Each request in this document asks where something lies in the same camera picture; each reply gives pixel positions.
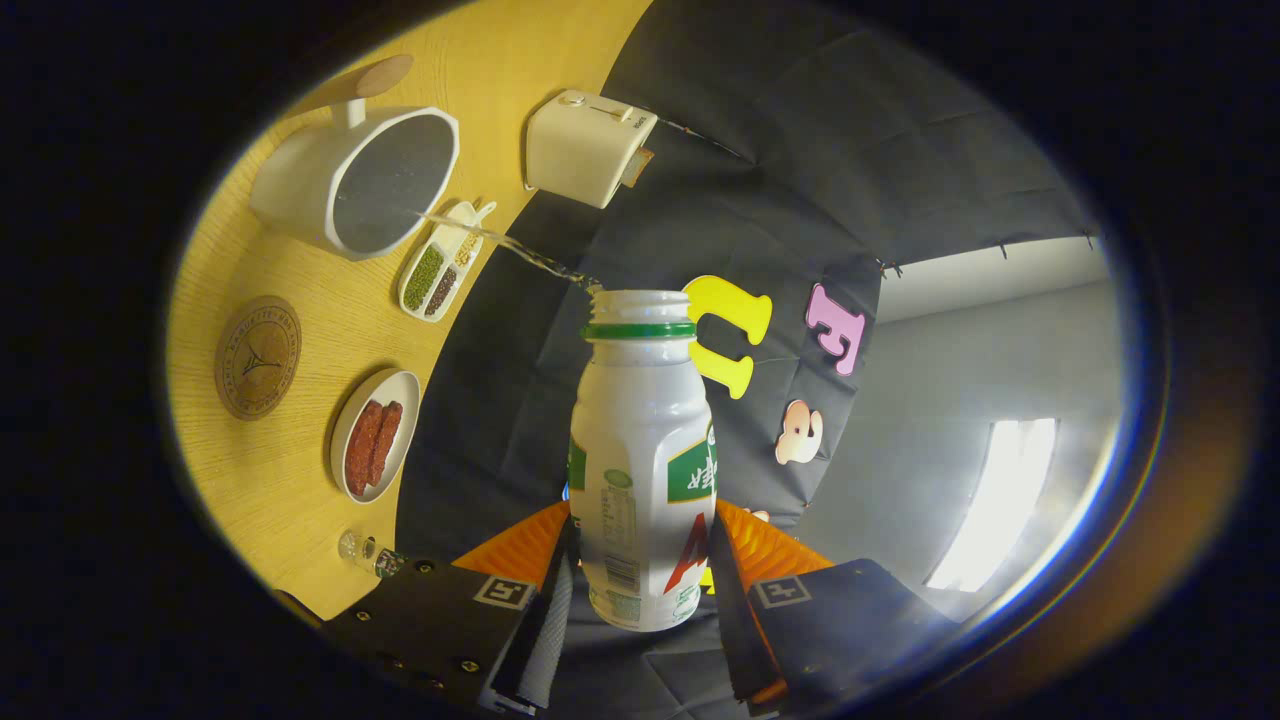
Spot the red dried meat piece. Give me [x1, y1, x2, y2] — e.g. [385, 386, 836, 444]
[344, 400, 385, 498]
[366, 401, 404, 488]

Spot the white juice bottle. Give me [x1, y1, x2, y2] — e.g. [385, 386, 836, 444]
[567, 289, 719, 633]

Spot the clear juice stream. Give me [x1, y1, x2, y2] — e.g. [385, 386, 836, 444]
[418, 208, 603, 294]

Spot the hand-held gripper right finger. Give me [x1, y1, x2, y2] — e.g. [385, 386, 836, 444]
[708, 497, 961, 719]

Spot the white divided bean dish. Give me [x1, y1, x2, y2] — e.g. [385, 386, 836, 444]
[398, 200, 496, 323]

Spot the white cup with wooden handle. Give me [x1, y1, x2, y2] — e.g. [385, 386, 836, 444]
[250, 55, 461, 263]

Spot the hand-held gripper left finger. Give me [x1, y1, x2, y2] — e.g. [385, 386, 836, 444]
[318, 498, 583, 719]

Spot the white round plate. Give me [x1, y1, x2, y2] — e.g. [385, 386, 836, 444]
[329, 368, 422, 504]

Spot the wooden table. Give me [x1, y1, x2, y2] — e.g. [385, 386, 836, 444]
[165, 0, 656, 621]

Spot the clear plastic water bottle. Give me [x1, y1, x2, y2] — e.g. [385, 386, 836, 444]
[338, 530, 408, 580]

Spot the round wooden coaster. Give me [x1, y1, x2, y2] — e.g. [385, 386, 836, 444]
[214, 295, 303, 421]

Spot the thin toaster power cable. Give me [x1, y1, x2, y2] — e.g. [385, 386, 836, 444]
[655, 115, 751, 161]

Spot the cream toaster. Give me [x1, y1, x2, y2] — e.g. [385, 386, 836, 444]
[525, 89, 659, 210]

